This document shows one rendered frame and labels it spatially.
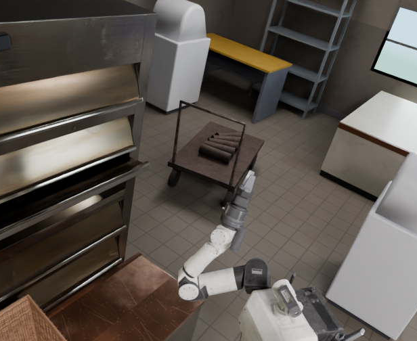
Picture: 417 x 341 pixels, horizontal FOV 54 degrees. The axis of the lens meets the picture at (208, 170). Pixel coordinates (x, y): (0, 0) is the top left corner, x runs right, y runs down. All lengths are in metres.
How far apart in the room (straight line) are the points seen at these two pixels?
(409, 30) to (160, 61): 3.74
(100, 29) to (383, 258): 2.50
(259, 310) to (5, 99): 1.15
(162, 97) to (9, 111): 4.42
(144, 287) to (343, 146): 3.40
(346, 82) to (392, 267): 4.59
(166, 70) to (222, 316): 3.55
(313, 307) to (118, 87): 1.21
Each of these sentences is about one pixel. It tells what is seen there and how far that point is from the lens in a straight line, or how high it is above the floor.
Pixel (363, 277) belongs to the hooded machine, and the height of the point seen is 0.45.
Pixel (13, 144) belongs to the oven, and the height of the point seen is 1.66.
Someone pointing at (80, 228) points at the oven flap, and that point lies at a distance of 2.20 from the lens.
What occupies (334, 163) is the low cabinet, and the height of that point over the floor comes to 0.25.
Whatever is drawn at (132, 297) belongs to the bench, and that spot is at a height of 0.58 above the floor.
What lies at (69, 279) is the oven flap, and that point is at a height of 0.74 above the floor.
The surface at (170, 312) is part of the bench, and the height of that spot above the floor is 0.58.
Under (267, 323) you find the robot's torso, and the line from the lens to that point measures 1.51.
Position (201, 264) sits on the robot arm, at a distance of 1.60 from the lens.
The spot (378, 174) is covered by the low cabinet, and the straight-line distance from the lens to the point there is 5.26.
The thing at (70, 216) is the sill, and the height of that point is 1.17.
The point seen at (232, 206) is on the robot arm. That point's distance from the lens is 1.51.
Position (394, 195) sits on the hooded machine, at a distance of 3.15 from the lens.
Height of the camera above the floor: 2.50
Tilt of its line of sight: 31 degrees down
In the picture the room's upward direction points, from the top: 14 degrees clockwise
